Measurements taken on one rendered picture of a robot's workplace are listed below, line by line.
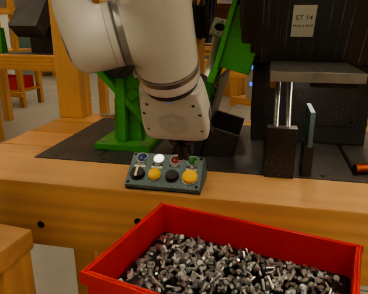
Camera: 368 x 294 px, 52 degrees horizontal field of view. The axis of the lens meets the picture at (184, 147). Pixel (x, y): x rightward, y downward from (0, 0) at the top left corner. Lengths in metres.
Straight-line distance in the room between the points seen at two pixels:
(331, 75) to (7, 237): 0.63
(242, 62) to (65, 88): 0.75
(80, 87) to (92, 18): 0.99
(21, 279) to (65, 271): 1.35
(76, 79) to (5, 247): 0.82
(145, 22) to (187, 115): 0.17
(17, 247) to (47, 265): 1.47
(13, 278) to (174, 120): 0.41
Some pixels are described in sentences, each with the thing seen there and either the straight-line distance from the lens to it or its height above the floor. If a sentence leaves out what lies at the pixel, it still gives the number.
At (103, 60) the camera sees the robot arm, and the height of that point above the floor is 1.17.
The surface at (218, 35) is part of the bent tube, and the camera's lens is 0.95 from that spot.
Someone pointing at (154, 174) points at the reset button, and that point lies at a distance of 0.73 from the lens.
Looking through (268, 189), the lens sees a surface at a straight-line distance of 0.77.
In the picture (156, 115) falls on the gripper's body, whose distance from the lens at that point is 0.56.
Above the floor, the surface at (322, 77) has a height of 1.12.
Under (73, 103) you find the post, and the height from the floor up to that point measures 0.93.
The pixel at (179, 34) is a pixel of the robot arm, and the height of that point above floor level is 1.20.
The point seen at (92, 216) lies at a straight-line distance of 0.81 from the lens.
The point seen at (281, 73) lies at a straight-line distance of 0.70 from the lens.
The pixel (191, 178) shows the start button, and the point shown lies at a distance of 0.72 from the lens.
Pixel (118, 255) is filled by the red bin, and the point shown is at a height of 0.90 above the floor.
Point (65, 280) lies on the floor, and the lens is 2.08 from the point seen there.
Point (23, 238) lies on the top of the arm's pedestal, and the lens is 0.75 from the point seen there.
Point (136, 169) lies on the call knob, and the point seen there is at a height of 0.94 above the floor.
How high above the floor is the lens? 1.21
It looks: 18 degrees down
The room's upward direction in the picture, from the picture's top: straight up
